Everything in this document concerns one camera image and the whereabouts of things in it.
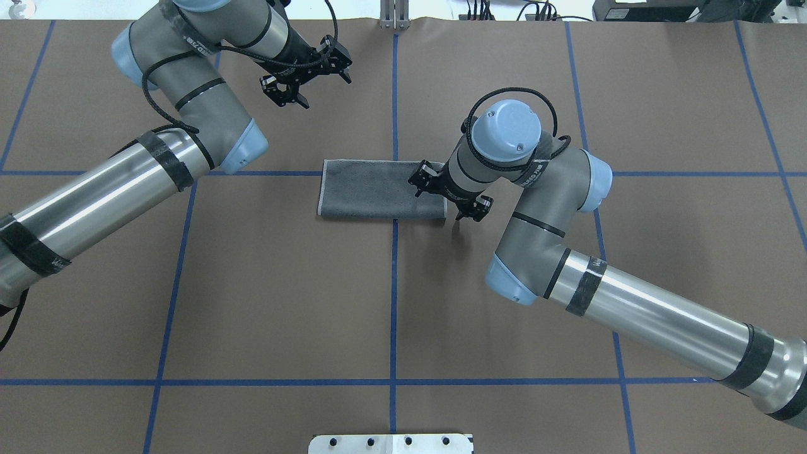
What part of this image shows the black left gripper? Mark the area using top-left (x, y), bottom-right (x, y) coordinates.
top-left (260, 30), bottom-right (352, 109)

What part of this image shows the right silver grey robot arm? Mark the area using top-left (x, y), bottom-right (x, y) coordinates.
top-left (409, 100), bottom-right (806, 429)

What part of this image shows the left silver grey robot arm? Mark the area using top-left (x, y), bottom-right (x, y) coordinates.
top-left (1, 1), bottom-right (352, 314)

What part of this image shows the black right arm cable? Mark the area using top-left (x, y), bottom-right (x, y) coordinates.
top-left (460, 87), bottom-right (572, 172)

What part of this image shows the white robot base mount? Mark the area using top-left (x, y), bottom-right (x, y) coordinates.
top-left (308, 433), bottom-right (475, 453)

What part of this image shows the pink grey microfibre towel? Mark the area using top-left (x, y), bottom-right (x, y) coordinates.
top-left (317, 159), bottom-right (448, 219)

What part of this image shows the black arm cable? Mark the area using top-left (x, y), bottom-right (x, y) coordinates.
top-left (460, 87), bottom-right (572, 172)
top-left (0, 0), bottom-right (338, 351)

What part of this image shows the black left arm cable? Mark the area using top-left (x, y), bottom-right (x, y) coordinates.
top-left (0, 0), bottom-right (338, 351)

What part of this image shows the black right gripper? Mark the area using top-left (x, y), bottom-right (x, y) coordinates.
top-left (407, 161), bottom-right (494, 222)

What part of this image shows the aluminium frame post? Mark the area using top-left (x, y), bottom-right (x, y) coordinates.
top-left (380, 0), bottom-right (411, 30)

